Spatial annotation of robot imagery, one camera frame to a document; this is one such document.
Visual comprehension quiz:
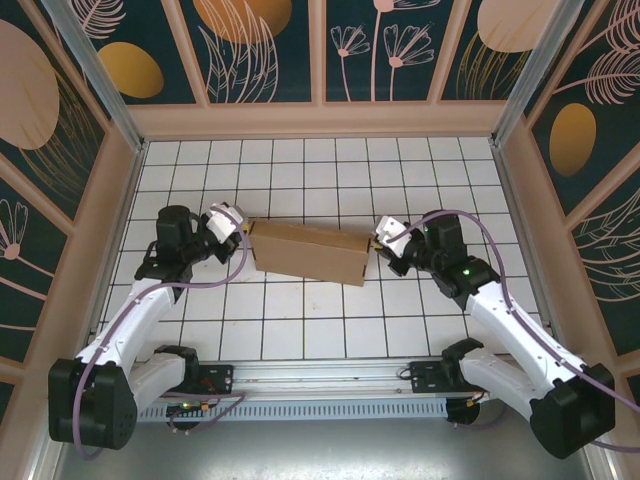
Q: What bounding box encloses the small circuit board with wires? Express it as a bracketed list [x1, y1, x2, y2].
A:
[165, 398, 224, 419]

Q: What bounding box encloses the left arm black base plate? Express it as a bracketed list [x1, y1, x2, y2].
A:
[194, 363, 236, 397]

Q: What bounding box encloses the brown cardboard paper box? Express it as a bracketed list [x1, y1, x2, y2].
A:
[248, 219, 374, 288]

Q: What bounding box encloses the grey metal sheet panel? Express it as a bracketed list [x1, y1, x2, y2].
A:
[49, 418, 591, 480]

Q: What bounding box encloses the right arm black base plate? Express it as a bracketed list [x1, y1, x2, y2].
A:
[408, 360, 451, 395]

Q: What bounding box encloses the long aluminium base rail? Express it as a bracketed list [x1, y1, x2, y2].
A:
[49, 354, 594, 401]

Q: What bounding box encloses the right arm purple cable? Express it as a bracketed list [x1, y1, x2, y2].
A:
[399, 208, 640, 451]

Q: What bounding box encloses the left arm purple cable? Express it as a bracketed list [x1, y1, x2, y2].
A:
[72, 207, 249, 460]

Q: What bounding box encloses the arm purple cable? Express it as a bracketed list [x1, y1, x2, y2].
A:
[72, 207, 249, 460]
[399, 208, 640, 451]

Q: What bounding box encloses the aluminium corner post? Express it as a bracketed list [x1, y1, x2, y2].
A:
[42, 0, 149, 154]
[489, 0, 564, 146]

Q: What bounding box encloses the grey slotted cable duct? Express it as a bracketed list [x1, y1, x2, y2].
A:
[134, 398, 450, 422]

